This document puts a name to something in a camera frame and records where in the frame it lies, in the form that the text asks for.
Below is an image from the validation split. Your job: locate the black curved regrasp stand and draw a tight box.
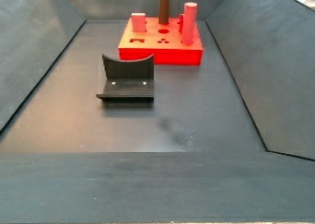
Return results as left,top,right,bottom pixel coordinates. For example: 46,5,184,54
96,55,154,101

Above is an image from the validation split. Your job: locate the red fixture block with holes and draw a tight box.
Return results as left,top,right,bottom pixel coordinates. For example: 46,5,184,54
118,18,203,65

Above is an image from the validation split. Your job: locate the tall pink cylinder peg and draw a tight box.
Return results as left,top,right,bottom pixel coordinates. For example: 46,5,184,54
182,2,198,45

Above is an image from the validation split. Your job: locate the red star-shaped peg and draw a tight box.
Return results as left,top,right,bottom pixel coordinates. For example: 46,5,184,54
179,14,184,33

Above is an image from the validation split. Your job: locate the dark brown cylinder peg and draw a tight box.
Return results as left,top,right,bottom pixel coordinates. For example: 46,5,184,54
159,0,170,25

